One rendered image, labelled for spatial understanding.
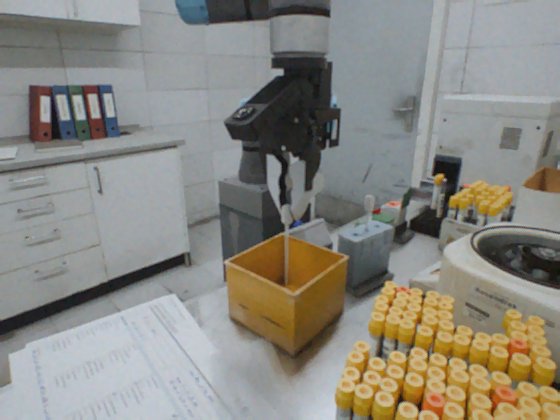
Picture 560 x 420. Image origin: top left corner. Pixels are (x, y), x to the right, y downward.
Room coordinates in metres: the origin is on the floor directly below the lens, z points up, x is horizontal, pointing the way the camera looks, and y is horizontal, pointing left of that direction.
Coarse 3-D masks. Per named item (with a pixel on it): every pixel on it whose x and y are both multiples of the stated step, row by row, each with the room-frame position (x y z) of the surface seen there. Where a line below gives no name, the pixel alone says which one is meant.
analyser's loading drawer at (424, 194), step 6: (426, 180) 0.99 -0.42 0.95; (432, 180) 1.02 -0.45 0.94; (444, 180) 0.99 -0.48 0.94; (420, 186) 1.00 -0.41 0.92; (426, 186) 0.98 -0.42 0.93; (432, 186) 0.97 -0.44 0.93; (450, 186) 1.03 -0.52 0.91; (414, 192) 0.95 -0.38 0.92; (420, 192) 0.94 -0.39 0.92; (426, 192) 0.93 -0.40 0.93; (432, 192) 0.92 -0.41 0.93; (414, 198) 0.95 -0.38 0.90; (420, 198) 0.94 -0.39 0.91; (426, 198) 0.93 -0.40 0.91; (432, 198) 0.92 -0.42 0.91
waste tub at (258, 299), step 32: (256, 256) 0.50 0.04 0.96; (288, 256) 0.54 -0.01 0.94; (320, 256) 0.50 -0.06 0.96; (256, 288) 0.42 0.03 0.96; (288, 288) 0.53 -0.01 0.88; (320, 288) 0.42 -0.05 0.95; (256, 320) 0.42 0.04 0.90; (288, 320) 0.38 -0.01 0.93; (320, 320) 0.42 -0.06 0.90; (288, 352) 0.38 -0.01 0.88
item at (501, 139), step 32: (448, 96) 1.09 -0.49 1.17; (480, 96) 1.08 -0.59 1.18; (512, 96) 1.08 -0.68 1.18; (544, 96) 1.13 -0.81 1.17; (448, 128) 1.07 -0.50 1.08; (480, 128) 1.01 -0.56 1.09; (512, 128) 0.95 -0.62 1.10; (544, 128) 0.90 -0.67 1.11; (448, 160) 1.05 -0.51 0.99; (480, 160) 1.00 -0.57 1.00; (512, 160) 0.94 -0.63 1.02; (544, 160) 0.97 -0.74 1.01; (448, 192) 1.07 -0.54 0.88; (512, 192) 0.93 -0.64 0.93
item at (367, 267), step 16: (368, 224) 0.59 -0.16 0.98; (384, 224) 0.59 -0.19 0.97; (352, 240) 0.53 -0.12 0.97; (368, 240) 0.54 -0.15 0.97; (384, 240) 0.57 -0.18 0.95; (352, 256) 0.53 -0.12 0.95; (368, 256) 0.55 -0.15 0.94; (384, 256) 0.57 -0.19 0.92; (352, 272) 0.52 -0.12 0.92; (368, 272) 0.55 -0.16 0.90; (384, 272) 0.58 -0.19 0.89; (352, 288) 0.52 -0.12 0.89; (368, 288) 0.53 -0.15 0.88
